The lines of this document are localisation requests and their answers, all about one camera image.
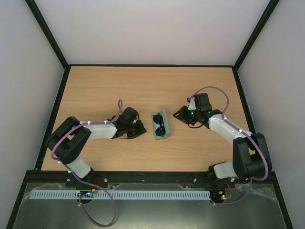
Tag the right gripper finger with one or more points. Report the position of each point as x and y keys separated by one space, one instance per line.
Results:
x=184 y=119
x=181 y=112

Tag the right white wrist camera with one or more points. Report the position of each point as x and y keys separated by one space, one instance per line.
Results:
x=191 y=103

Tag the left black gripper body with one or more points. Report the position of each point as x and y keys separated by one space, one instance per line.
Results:
x=130 y=129

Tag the left green circuit board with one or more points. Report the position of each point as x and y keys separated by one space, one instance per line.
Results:
x=87 y=193

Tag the light blue slotted cable duct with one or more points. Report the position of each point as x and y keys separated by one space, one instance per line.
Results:
x=124 y=195

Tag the right green circuit board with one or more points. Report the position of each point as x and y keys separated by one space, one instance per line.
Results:
x=224 y=194

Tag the round dark sunglasses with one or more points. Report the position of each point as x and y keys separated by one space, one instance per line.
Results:
x=160 y=129

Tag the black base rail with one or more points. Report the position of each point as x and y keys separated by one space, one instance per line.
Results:
x=108 y=179

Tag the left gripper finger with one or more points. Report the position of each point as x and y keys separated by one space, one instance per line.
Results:
x=139 y=128
x=130 y=136

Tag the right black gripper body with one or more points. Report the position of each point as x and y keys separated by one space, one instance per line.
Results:
x=187 y=117

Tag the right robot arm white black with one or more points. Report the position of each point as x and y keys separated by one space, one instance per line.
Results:
x=251 y=157

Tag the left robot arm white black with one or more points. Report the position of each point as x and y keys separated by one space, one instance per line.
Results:
x=69 y=139

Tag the grey glasses case green lining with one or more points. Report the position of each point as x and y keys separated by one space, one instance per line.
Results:
x=166 y=124

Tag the green circuit board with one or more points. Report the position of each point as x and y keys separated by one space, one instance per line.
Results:
x=87 y=193
x=224 y=194

